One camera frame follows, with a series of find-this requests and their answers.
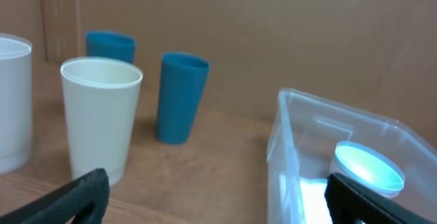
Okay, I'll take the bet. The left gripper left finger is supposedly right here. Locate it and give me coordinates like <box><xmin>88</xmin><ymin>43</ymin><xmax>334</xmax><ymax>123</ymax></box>
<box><xmin>1</xmin><ymin>168</ymin><xmax>110</xmax><ymax>224</ymax></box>

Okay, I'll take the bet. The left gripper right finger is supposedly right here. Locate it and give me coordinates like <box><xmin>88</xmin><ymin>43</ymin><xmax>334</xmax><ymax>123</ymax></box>
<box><xmin>324</xmin><ymin>173</ymin><xmax>433</xmax><ymax>224</ymax></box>

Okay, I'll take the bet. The light blue bowl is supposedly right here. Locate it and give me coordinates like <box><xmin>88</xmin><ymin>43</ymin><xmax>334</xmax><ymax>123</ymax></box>
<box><xmin>329</xmin><ymin>141</ymin><xmax>406</xmax><ymax>198</ymax></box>

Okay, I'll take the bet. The clear plastic storage container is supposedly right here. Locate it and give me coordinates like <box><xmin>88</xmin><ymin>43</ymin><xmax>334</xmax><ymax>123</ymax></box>
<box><xmin>267</xmin><ymin>88</ymin><xmax>436</xmax><ymax>224</ymax></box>

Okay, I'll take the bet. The blue cup near container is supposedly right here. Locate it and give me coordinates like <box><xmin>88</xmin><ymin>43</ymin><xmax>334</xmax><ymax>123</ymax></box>
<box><xmin>157</xmin><ymin>52</ymin><xmax>210</xmax><ymax>145</ymax></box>

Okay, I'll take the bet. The cream cup inner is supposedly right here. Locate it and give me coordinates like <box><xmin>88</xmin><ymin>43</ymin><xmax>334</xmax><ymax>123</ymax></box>
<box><xmin>60</xmin><ymin>57</ymin><xmax>143</xmax><ymax>186</ymax></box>

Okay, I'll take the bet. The cream cup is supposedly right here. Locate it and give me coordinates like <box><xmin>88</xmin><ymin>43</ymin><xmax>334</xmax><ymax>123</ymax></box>
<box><xmin>60</xmin><ymin>57</ymin><xmax>143</xmax><ymax>186</ymax></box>
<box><xmin>1</xmin><ymin>33</ymin><xmax>33</xmax><ymax>174</ymax></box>

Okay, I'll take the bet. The blue cup far left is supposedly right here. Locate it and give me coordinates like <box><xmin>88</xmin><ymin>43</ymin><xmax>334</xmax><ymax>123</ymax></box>
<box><xmin>85</xmin><ymin>30</ymin><xmax>137</xmax><ymax>64</ymax></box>

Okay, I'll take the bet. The cream cup far left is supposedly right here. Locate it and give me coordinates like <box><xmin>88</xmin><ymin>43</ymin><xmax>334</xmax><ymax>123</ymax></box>
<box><xmin>1</xmin><ymin>33</ymin><xmax>33</xmax><ymax>174</ymax></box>

